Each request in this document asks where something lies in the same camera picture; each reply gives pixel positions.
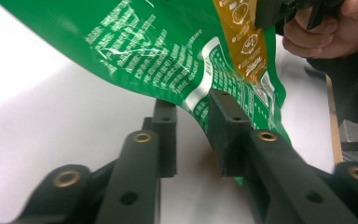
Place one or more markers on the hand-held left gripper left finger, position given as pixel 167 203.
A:
pixel 136 174

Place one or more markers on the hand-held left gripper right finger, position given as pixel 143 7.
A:
pixel 261 161

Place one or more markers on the green food pouch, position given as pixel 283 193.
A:
pixel 155 46

